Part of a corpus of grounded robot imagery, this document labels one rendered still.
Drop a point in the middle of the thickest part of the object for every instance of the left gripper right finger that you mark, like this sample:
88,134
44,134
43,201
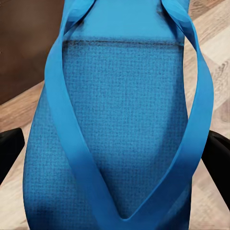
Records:
216,157

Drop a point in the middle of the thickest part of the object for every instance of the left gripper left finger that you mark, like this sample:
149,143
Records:
11,144

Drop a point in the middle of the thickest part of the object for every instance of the bed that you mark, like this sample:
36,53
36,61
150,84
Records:
28,30

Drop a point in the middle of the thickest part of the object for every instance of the sandal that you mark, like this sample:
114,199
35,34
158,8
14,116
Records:
111,146

